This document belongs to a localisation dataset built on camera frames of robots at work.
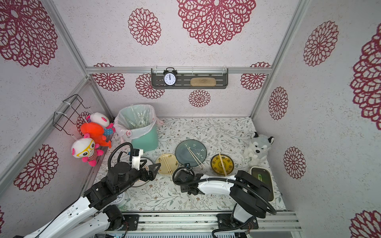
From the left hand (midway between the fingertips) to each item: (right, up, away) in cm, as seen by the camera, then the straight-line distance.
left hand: (154, 164), depth 73 cm
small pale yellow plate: (+7, -4, +22) cm, 23 cm away
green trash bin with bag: (-15, +21, +20) cm, 33 cm away
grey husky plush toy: (+56, +4, +11) cm, 57 cm away
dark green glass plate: (+13, 0, +25) cm, 28 cm away
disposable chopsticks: (+21, -1, +22) cm, 31 cm away
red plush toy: (-40, +16, +17) cm, 46 cm away
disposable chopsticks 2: (+39, -5, +19) cm, 43 cm away
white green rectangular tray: (+60, -8, +10) cm, 61 cm away
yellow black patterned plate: (+35, -6, +20) cm, 40 cm away
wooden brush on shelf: (+26, +46, +17) cm, 56 cm away
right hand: (+14, -15, +14) cm, 25 cm away
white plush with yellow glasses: (-38, +7, +7) cm, 40 cm away
